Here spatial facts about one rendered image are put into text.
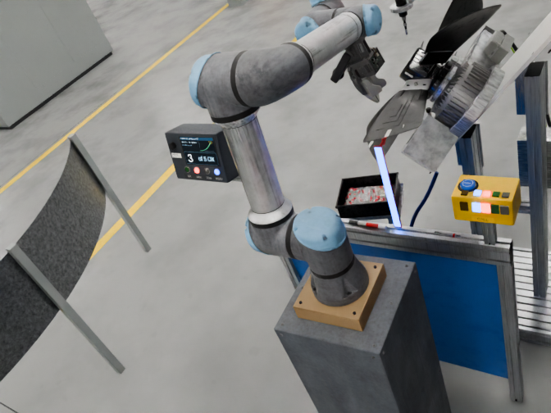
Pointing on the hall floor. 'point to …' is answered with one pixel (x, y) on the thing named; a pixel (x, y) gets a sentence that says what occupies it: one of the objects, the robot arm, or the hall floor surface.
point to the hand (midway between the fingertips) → (374, 99)
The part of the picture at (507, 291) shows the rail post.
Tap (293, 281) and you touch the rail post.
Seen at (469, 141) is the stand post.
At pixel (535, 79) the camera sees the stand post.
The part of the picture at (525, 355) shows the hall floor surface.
